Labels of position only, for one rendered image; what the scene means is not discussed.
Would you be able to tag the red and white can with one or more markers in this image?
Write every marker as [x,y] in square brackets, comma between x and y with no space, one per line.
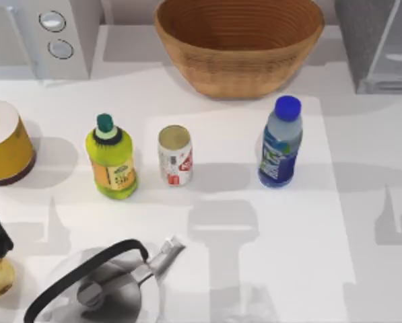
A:
[175,158]

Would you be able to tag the blue bottle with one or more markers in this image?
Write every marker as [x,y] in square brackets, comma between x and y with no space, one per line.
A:
[279,148]

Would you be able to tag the green bottle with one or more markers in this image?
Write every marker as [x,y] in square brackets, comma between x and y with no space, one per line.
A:
[114,161]

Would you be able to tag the brown woven basket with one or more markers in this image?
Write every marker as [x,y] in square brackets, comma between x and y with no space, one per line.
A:
[237,50]

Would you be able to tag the round microwave knob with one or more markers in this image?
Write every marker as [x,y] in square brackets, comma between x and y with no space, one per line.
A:
[60,48]
[52,21]

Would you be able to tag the yellow and white paper roll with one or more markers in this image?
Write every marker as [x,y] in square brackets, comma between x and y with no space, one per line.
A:
[5,148]

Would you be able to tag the pale microwave oven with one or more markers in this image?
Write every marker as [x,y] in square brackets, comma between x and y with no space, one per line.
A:
[15,33]

